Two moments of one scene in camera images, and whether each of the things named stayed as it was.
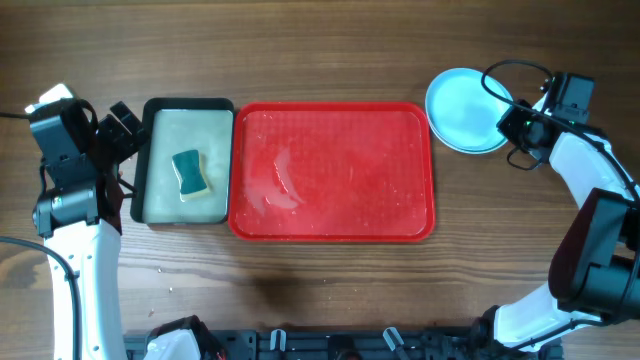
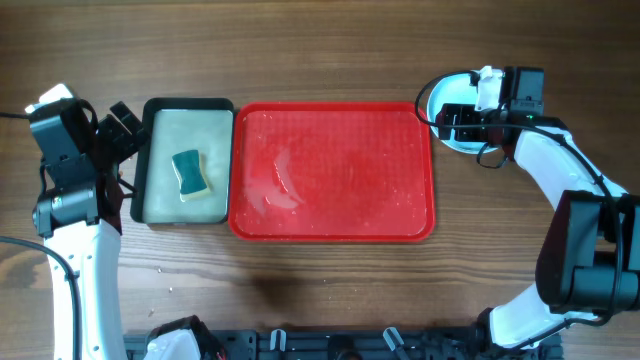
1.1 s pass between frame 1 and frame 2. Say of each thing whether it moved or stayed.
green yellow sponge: stayed
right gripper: moved
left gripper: stayed
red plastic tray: stayed
